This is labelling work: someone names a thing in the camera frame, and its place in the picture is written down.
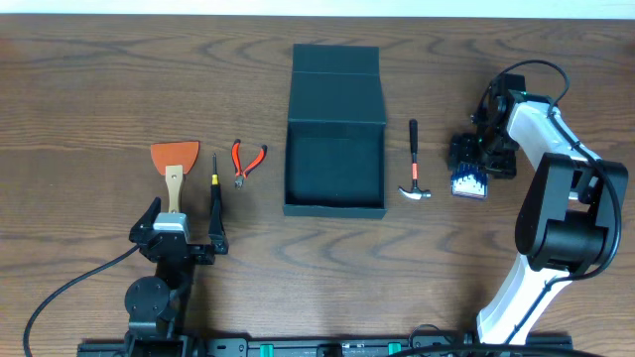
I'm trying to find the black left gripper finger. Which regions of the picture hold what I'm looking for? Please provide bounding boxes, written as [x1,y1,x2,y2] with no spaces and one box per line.
[140,197,162,230]
[207,198,229,255]

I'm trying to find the clear precision screwdriver case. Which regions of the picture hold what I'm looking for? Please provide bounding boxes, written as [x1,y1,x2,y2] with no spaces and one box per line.
[450,164,488,199]

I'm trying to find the yellow black screwdriver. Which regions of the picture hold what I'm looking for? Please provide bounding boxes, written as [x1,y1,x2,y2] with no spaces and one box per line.
[211,154,222,215]

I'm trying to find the small black handled hammer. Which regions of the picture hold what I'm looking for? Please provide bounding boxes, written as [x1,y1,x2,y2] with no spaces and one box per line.
[398,119,432,200]

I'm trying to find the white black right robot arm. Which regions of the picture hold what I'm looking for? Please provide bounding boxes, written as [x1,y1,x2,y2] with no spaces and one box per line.
[447,72,628,345]

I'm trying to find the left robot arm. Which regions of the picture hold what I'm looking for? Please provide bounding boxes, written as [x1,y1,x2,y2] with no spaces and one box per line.
[123,196,228,356]

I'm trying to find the red black cutting pliers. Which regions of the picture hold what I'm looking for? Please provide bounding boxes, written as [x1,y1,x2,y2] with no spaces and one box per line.
[231,139,268,189]

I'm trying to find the dark green open box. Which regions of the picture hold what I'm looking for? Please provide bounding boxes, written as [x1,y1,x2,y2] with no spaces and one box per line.
[283,44,387,219]

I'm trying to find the orange scraper wooden handle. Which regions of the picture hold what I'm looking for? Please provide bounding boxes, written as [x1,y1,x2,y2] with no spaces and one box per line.
[150,141,199,213]

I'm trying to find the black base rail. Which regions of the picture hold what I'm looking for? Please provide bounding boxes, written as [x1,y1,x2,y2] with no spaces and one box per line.
[76,334,574,357]

